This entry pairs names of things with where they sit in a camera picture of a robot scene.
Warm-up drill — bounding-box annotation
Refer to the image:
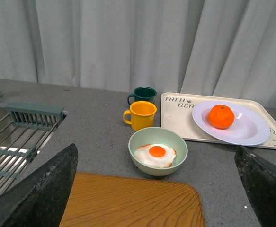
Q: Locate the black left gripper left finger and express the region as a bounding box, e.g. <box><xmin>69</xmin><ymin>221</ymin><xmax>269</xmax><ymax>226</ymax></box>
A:
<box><xmin>0</xmin><ymin>144</ymin><xmax>78</xmax><ymax>227</ymax></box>

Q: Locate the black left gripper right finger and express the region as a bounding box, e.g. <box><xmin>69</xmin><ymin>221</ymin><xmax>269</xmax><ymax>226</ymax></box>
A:
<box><xmin>234</xmin><ymin>146</ymin><xmax>276</xmax><ymax>227</ymax></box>

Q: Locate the white round deep plate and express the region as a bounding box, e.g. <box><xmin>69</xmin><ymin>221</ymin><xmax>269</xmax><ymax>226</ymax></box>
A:
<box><xmin>192</xmin><ymin>100</ymin><xmax>270</xmax><ymax>146</ymax></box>

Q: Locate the orange mandarin fruit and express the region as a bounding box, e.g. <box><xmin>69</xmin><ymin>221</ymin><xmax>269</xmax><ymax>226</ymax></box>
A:
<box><xmin>208</xmin><ymin>105</ymin><xmax>235</xmax><ymax>129</ymax></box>

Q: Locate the wooden cutting board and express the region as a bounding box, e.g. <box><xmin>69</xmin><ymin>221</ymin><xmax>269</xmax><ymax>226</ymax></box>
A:
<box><xmin>60</xmin><ymin>173</ymin><xmax>205</xmax><ymax>227</ymax></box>

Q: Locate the green metal sink rack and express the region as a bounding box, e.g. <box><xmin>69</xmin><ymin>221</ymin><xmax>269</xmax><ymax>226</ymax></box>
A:
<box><xmin>0</xmin><ymin>102</ymin><xmax>66</xmax><ymax>195</ymax></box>

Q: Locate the light green bowl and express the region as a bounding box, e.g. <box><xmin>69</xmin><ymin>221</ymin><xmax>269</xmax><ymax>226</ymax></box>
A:
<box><xmin>128</xmin><ymin>127</ymin><xmax>188</xmax><ymax>176</ymax></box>

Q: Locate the fake fried egg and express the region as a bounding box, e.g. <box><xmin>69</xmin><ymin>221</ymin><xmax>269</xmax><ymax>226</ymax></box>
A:
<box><xmin>134</xmin><ymin>144</ymin><xmax>177</xmax><ymax>168</ymax></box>

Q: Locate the cream bear serving tray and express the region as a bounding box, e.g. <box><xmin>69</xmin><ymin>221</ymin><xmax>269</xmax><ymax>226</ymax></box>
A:
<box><xmin>161</xmin><ymin>92</ymin><xmax>276</xmax><ymax>149</ymax></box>

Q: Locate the yellow enamel mug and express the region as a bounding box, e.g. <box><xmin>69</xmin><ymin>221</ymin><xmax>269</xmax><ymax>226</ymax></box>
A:
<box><xmin>123</xmin><ymin>101</ymin><xmax>157</xmax><ymax>131</ymax></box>

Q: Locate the white curtain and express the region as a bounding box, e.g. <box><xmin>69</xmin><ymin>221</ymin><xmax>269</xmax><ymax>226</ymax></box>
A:
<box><xmin>0</xmin><ymin>0</ymin><xmax>276</xmax><ymax>108</ymax></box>

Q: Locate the dark green enamel mug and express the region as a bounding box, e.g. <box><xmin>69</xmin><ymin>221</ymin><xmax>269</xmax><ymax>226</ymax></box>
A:
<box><xmin>127</xmin><ymin>87</ymin><xmax>157</xmax><ymax>105</ymax></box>

